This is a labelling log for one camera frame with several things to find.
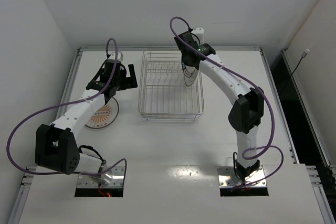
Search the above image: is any dark green rimmed plate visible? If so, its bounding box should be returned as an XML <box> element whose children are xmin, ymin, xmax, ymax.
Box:
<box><xmin>181</xmin><ymin>61</ymin><xmax>197</xmax><ymax>78</ymax></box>

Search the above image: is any orange sunburst plate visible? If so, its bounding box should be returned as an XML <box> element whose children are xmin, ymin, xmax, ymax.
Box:
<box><xmin>85</xmin><ymin>98</ymin><xmax>119</xmax><ymax>129</ymax></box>

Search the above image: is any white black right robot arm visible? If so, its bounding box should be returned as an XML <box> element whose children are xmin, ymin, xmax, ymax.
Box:
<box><xmin>174</xmin><ymin>31</ymin><xmax>264</xmax><ymax>183</ymax></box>

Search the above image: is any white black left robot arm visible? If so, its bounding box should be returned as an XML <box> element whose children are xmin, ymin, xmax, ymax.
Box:
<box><xmin>35</xmin><ymin>59</ymin><xmax>138</xmax><ymax>185</ymax></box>

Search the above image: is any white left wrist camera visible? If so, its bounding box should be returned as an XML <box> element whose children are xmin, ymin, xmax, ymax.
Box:
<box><xmin>109</xmin><ymin>52</ymin><xmax>123</xmax><ymax>62</ymax></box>

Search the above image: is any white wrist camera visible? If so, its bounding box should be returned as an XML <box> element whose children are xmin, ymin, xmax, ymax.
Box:
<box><xmin>192</xmin><ymin>27</ymin><xmax>204</xmax><ymax>44</ymax></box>
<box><xmin>109</xmin><ymin>52</ymin><xmax>123</xmax><ymax>62</ymax></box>

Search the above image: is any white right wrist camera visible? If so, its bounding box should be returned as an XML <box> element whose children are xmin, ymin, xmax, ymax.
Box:
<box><xmin>192</xmin><ymin>27</ymin><xmax>204</xmax><ymax>44</ymax></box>

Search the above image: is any steel wire dish rack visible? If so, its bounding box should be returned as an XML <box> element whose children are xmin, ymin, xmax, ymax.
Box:
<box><xmin>138</xmin><ymin>50</ymin><xmax>204</xmax><ymax>122</ymax></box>

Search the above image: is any aluminium table frame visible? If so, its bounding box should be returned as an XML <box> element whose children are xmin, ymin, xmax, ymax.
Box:
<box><xmin>7</xmin><ymin>45</ymin><xmax>336</xmax><ymax>224</ymax></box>

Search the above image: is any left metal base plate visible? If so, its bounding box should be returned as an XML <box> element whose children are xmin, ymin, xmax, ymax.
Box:
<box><xmin>77</xmin><ymin>166</ymin><xmax>125</xmax><ymax>189</ymax></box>

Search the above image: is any metal base plate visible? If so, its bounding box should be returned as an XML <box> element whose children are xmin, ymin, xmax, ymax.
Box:
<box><xmin>217</xmin><ymin>166</ymin><xmax>267</xmax><ymax>188</ymax></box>
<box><xmin>77</xmin><ymin>166</ymin><xmax>125</xmax><ymax>189</ymax></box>

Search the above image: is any black cable with white plug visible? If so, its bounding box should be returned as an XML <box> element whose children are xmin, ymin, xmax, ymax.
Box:
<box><xmin>290</xmin><ymin>48</ymin><xmax>310</xmax><ymax>77</ymax></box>

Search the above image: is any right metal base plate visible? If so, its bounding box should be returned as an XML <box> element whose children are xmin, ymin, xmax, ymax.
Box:
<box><xmin>217</xmin><ymin>166</ymin><xmax>267</xmax><ymax>188</ymax></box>

